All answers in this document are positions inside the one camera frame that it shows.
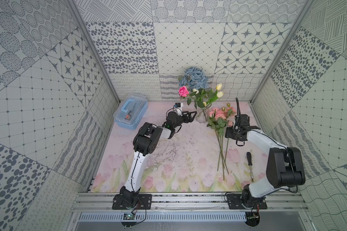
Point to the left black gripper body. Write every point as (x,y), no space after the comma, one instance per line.
(182,117)

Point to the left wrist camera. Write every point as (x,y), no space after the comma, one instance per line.
(178,109)

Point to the magenta rose stem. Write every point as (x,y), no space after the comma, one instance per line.
(185,94)

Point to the coral rose cluster stem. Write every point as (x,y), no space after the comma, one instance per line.
(224,118)

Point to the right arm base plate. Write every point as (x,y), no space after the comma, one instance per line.
(238,201)

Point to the cream tulip stem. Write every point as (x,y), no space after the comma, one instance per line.
(203,98)

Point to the blue clear plastic toolbox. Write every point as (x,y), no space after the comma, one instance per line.
(141,108)

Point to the aluminium rail frame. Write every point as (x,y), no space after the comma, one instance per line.
(102,202)

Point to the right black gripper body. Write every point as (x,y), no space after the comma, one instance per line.
(242,127)

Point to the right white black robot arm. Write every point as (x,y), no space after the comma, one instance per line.
(285,166)

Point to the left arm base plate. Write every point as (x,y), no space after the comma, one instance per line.
(132,201)

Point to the clear glass vase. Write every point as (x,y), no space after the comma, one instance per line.
(202,115)

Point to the blue hydrangea flower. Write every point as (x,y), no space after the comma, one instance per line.
(194,78)

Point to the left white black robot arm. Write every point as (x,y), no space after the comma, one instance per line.
(145,143)

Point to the large coral pink rose stem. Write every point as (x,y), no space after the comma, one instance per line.
(219,132)

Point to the screwdriver inside toolbox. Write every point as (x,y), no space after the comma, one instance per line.
(130,111)

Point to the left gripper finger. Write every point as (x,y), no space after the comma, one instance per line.
(190,114)
(186,119)

